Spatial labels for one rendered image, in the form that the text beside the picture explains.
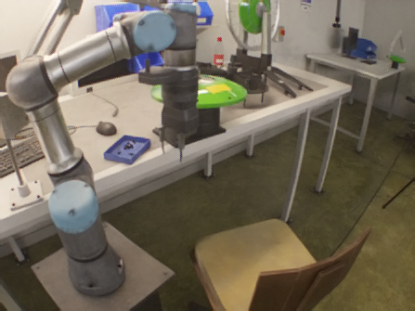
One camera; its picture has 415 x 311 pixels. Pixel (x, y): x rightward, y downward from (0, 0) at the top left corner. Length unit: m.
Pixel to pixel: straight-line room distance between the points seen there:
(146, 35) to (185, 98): 0.21
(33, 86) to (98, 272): 0.35
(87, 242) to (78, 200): 0.08
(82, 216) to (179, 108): 0.28
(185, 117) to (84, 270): 0.36
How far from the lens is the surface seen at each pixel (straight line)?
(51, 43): 0.78
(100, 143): 0.97
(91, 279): 0.57
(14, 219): 0.77
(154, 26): 0.40
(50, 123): 0.53
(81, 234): 0.49
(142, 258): 0.64
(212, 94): 0.85
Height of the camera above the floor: 1.33
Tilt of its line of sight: 29 degrees down
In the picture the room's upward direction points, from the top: 2 degrees clockwise
